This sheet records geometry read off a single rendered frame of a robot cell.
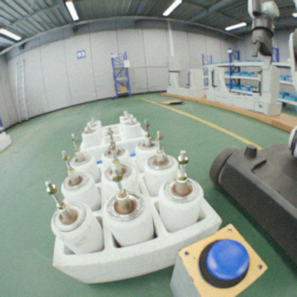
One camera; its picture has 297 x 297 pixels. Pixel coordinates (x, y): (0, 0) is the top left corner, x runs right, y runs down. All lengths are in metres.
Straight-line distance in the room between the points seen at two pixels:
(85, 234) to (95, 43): 6.83
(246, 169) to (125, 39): 6.82
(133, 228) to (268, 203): 0.39
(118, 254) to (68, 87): 6.67
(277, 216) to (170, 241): 0.33
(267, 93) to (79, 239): 2.29
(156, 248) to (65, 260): 0.19
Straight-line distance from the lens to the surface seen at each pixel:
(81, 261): 0.33
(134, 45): 6.93
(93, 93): 6.55
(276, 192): 0.47
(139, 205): 0.26
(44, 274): 0.60
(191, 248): 0.15
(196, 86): 3.56
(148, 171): 0.36
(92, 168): 0.46
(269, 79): 2.23
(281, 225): 0.49
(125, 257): 0.30
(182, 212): 0.28
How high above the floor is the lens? 0.46
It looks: 27 degrees down
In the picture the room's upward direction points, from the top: 6 degrees counter-clockwise
